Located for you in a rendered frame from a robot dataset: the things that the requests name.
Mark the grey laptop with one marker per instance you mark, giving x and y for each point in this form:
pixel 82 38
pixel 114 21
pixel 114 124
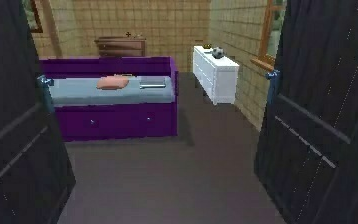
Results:
pixel 152 82

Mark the white chest of drawers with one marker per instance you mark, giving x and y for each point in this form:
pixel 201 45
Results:
pixel 215 76

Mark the purple bed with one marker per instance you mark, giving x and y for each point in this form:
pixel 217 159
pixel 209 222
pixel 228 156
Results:
pixel 120 120

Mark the black and white ball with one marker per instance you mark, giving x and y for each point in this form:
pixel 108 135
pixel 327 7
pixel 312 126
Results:
pixel 217 52

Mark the small yellow object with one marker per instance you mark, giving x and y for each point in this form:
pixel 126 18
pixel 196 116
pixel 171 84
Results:
pixel 207 46

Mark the pink pillow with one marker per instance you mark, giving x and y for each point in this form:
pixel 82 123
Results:
pixel 112 83

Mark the brown chest of drawers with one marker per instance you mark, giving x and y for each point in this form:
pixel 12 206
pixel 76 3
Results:
pixel 121 47

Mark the small dark object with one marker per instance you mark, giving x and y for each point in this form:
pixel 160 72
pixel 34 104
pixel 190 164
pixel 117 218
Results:
pixel 128 34

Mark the wooden framed window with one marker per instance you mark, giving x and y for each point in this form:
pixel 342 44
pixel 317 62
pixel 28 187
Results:
pixel 269 33

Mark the black room door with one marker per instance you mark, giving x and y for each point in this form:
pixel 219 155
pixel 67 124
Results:
pixel 10 126
pixel 323 116

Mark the brown framed wall picture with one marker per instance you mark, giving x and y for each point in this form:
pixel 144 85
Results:
pixel 33 16

